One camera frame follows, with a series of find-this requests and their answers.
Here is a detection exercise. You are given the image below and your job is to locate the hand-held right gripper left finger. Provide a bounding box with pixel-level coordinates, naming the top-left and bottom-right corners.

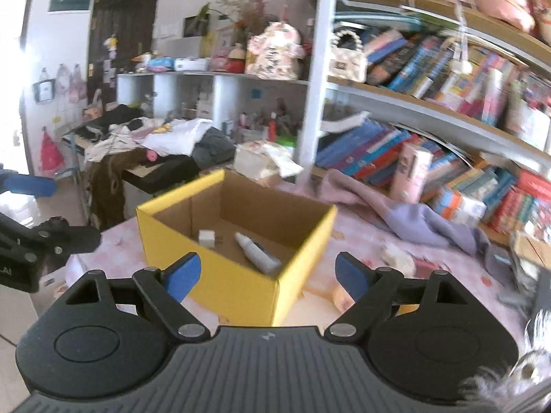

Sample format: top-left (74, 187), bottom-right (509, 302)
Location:
top-left (64, 253), bottom-right (206, 340)

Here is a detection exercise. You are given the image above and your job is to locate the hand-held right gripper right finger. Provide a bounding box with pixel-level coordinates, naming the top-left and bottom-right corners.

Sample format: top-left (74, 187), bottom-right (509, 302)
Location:
top-left (324, 251), bottom-right (472, 340)

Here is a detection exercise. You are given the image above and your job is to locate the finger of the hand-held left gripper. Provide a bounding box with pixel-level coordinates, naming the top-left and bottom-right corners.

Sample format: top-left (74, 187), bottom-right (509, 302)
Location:
top-left (0, 213), bottom-right (102, 264)
top-left (0, 162), bottom-right (58, 198)

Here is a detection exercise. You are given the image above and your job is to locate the yellow cardboard box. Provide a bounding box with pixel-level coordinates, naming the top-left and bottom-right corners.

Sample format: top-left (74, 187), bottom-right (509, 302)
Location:
top-left (136, 169), bottom-right (337, 327)

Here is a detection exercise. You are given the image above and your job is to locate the pink checked printed tablecloth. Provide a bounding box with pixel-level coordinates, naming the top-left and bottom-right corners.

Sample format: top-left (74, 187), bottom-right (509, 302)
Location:
top-left (69, 178), bottom-right (534, 340)

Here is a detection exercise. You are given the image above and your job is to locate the crumpled white paper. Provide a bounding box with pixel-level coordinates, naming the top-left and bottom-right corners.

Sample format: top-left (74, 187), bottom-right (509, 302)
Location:
top-left (381, 243), bottom-right (417, 277)

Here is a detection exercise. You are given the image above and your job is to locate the dark cloth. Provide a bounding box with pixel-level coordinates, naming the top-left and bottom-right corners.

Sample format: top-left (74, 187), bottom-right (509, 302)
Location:
top-left (88, 150), bottom-right (201, 230)

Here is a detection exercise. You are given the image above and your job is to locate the white squeeze tube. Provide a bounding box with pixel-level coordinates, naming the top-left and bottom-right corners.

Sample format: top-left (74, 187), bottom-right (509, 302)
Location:
top-left (233, 232), bottom-right (282, 275)

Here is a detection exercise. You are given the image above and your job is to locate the purple cloth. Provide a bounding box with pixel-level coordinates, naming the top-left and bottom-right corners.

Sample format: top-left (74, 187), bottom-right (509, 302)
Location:
top-left (321, 168), bottom-right (493, 255)

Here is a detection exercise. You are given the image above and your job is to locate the pink cylindrical tumbler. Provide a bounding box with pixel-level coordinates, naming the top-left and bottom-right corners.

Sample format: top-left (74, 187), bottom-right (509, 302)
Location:
top-left (389, 142), bottom-right (434, 204)

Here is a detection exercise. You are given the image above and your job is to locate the row of leaning books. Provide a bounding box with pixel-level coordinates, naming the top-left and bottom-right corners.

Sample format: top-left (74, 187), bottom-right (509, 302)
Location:
top-left (314, 118), bottom-right (551, 242)

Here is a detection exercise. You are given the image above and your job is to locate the orange and blue carton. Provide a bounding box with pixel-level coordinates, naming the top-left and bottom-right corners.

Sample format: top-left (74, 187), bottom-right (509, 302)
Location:
top-left (438, 189), bottom-right (488, 226)

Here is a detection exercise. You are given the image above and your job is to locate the white tissue pack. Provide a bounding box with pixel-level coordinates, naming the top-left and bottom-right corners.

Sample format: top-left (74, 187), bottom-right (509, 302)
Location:
top-left (235, 141), bottom-right (304, 182)

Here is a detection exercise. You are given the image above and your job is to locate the low white shelf unit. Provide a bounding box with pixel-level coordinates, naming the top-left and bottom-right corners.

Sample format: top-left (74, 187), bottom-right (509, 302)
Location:
top-left (116, 71), bottom-right (309, 147)

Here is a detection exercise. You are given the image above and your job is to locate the wooden board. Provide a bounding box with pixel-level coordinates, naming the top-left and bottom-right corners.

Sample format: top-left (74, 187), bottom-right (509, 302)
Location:
top-left (511, 231), bottom-right (551, 269)

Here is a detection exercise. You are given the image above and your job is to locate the white wooden bookshelf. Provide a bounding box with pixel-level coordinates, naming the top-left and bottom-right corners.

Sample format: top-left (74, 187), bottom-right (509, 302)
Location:
top-left (296, 0), bottom-right (551, 250)

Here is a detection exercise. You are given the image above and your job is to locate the black door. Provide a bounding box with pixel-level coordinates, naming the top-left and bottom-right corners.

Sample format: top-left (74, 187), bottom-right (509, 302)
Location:
top-left (86, 0), bottom-right (163, 100)

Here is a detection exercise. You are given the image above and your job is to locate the grey fluffy fabric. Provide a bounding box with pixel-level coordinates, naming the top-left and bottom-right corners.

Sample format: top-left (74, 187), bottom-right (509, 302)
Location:
top-left (460, 310), bottom-right (551, 413)

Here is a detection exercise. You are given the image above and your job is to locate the white quilted handbag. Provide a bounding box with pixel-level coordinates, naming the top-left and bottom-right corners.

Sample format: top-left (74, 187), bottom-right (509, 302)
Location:
top-left (329, 30), bottom-right (369, 83)

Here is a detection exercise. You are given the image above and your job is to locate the row of shelved books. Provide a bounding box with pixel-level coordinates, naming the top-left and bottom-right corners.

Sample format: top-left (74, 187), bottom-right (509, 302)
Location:
top-left (366, 29), bottom-right (551, 138)

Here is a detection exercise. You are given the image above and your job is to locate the white storage bin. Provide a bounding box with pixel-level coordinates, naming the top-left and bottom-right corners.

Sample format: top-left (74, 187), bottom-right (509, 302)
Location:
top-left (505, 97), bottom-right (551, 149)

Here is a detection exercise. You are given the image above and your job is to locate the floral pink backpack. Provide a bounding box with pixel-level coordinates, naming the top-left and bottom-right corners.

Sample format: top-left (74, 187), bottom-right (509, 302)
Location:
top-left (245, 21), bottom-right (304, 81)

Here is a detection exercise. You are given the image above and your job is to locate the pink plush toy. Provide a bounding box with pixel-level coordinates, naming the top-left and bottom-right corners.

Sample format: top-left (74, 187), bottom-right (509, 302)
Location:
top-left (476, 0), bottom-right (537, 33)

